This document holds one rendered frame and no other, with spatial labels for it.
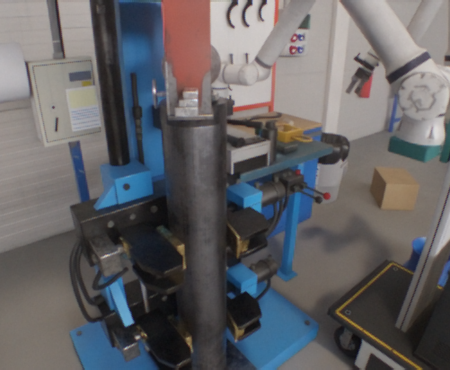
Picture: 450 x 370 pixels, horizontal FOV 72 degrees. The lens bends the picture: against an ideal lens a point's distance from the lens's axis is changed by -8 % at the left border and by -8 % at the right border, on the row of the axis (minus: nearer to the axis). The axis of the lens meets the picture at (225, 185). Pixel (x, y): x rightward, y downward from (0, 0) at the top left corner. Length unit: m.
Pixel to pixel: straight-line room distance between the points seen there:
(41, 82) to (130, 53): 0.52
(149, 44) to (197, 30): 0.62
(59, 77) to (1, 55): 0.26
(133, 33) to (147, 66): 0.14
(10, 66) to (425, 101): 1.60
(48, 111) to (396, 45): 1.48
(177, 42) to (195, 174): 0.42
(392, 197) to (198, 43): 3.14
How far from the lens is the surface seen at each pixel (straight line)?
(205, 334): 1.50
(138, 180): 1.29
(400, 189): 3.70
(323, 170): 3.44
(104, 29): 1.27
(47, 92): 1.73
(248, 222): 1.28
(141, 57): 1.40
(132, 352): 1.53
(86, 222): 1.24
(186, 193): 1.07
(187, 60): 0.82
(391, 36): 1.19
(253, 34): 3.83
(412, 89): 1.15
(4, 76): 1.68
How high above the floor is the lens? 1.68
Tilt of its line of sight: 26 degrees down
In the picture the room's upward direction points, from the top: straight up
